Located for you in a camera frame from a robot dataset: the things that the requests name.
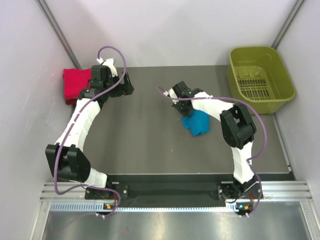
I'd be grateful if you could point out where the turquoise t-shirt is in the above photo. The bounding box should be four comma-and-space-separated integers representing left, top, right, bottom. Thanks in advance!
181, 110, 210, 137

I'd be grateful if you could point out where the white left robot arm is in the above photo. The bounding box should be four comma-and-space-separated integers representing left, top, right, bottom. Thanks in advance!
45, 58, 134, 199

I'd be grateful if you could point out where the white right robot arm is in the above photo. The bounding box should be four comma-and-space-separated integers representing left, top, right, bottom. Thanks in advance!
166, 81, 257, 198

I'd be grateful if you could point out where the dark red folded t-shirt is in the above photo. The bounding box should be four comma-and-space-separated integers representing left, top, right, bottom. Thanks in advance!
65, 98, 78, 106

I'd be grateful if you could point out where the green plastic basket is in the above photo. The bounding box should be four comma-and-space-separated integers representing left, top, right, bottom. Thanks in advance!
226, 46, 296, 115

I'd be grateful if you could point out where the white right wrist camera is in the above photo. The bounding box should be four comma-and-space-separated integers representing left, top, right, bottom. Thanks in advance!
163, 88, 179, 105

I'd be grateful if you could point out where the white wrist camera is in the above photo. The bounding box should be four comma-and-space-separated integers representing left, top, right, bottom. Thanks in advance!
163, 88, 179, 105
96, 57, 119, 77

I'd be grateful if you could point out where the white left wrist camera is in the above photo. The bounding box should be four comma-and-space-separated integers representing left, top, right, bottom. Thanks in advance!
96, 57, 119, 77

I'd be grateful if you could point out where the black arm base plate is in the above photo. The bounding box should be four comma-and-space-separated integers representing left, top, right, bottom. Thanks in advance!
84, 181, 263, 201

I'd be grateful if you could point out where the left aluminium corner post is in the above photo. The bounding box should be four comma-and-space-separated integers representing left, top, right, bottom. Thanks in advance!
36, 0, 82, 69

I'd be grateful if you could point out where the aluminium corner post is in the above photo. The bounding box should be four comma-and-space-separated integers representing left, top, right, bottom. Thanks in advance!
271, 0, 306, 50
36, 0, 82, 69

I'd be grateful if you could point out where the aluminium frame rail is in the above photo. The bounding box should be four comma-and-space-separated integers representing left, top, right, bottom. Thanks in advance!
40, 181, 312, 202

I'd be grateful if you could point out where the grey slotted cable duct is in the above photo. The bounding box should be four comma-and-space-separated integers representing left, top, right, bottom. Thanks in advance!
50, 202, 249, 213

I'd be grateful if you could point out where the right aluminium corner post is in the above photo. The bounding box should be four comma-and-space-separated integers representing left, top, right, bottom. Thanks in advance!
271, 0, 306, 50

